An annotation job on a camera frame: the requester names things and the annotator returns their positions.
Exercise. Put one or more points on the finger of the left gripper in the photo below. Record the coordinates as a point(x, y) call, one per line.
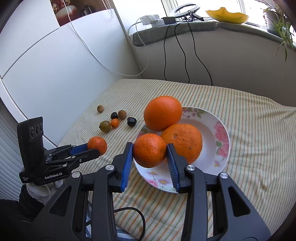
point(67, 158)
point(71, 149)

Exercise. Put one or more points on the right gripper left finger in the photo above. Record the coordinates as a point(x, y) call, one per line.
point(82, 208)

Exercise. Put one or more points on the potted spider plant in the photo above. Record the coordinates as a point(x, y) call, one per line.
point(278, 22)

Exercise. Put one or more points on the black camera box left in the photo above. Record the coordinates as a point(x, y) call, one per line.
point(30, 141)

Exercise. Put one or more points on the white power strip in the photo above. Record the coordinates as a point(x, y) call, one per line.
point(153, 20)

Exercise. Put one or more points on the large smooth orange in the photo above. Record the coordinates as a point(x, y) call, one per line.
point(162, 112)

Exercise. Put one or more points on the dark plum right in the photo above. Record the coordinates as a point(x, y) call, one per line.
point(131, 121)

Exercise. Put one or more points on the brown kiwi middle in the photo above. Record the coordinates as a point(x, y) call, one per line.
point(122, 114)

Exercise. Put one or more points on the green kiwi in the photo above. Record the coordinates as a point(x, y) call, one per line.
point(105, 126)

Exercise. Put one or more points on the dark plum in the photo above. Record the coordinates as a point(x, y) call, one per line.
point(114, 115)
point(131, 121)

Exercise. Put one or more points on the grey windowsill mat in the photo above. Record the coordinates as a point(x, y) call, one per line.
point(153, 35)

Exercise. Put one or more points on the small brown kiwi far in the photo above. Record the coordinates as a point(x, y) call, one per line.
point(100, 108)

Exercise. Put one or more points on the mandarin with stem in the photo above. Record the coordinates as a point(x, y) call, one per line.
point(149, 150)

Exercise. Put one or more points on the striped cloth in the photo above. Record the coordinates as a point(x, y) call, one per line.
point(261, 162)

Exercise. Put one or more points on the yellow melon rind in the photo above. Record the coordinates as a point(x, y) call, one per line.
point(222, 15)

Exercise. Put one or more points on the ring light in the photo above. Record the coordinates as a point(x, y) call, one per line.
point(185, 9)

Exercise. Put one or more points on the white refrigerator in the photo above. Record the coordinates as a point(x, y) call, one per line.
point(57, 71)

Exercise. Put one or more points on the dark plum left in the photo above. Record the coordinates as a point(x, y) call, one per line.
point(114, 115)

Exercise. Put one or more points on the tiny orange kumquat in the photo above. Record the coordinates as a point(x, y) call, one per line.
point(114, 123)

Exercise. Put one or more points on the floral white plate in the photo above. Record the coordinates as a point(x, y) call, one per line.
point(214, 154)

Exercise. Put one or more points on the large rough orange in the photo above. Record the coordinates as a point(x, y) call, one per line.
point(186, 139)

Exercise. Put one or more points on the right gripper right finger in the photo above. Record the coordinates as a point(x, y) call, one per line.
point(216, 207)

